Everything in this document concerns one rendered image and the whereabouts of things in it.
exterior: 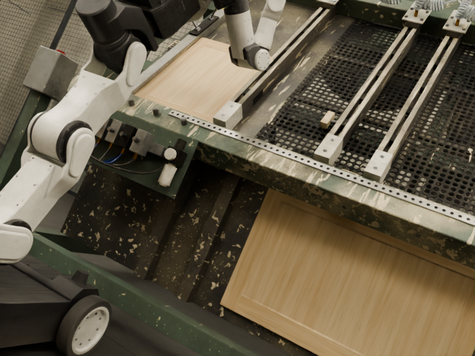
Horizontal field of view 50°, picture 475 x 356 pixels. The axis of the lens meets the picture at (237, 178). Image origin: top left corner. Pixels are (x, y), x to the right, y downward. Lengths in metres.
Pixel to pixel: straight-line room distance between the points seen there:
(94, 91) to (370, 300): 1.21
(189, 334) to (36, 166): 0.80
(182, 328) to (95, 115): 0.82
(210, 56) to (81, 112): 1.00
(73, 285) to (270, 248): 0.78
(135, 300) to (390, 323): 0.95
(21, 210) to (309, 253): 1.05
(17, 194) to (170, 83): 0.98
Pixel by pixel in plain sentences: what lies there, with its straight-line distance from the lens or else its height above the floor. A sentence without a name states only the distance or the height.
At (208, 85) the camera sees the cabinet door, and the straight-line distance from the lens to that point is 2.31.
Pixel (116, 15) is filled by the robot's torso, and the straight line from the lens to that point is 1.67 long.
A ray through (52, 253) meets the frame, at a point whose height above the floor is 0.16.
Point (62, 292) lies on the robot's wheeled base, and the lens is 1.71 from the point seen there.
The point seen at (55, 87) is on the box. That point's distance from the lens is 2.24.
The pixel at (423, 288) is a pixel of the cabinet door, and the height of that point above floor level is 0.63.
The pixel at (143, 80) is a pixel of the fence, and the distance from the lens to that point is 2.36.
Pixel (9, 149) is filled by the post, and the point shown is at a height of 0.49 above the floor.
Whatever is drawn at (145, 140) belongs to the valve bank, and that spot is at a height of 0.73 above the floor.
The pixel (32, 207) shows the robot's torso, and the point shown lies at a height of 0.39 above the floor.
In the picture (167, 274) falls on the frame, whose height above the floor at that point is 0.25.
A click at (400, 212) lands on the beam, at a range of 1.75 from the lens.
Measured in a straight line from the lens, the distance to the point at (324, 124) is 2.07.
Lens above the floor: 0.63
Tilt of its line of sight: 3 degrees up
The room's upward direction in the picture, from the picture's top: 23 degrees clockwise
